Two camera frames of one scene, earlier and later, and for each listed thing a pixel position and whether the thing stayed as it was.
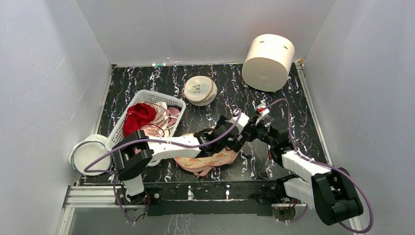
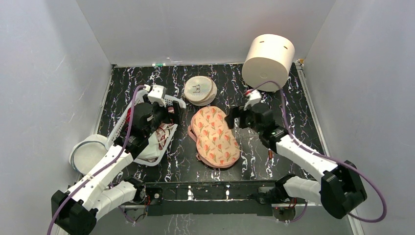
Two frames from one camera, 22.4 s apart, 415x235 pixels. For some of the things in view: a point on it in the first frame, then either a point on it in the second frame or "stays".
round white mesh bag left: (87, 149) stays
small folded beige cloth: (200, 90) stays
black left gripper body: (235, 145) → (161, 115)
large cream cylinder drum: (269, 60) stays
